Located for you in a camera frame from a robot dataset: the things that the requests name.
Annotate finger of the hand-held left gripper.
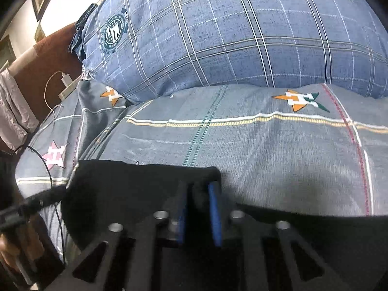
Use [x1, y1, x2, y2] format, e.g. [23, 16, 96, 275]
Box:
[0, 186, 68, 234]

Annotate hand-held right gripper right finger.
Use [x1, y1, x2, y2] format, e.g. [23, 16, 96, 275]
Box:
[207, 181, 354, 291]

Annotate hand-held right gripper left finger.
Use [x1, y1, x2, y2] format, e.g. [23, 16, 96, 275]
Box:
[39, 181, 194, 291]

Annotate black pants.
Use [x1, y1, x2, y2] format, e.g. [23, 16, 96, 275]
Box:
[60, 159, 388, 291]

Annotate person's left hand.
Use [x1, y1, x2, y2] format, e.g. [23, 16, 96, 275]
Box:
[0, 215, 53, 281]

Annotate grey star-print bed sheet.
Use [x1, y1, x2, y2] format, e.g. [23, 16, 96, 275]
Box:
[15, 80, 388, 249]

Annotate grey cloth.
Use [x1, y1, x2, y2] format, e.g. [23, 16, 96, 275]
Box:
[0, 69, 40, 153]

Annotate white power strip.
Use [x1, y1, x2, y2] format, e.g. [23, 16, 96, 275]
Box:
[58, 80, 81, 101]

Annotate brown headboard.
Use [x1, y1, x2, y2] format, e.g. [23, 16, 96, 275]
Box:
[6, 21, 85, 125]

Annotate blue plaid pillow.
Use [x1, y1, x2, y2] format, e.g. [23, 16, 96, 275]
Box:
[68, 0, 388, 104]

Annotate black cable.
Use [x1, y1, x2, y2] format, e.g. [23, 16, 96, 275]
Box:
[14, 144, 66, 266]

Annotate white charging cable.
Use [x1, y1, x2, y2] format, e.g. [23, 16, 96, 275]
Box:
[44, 71, 66, 120]

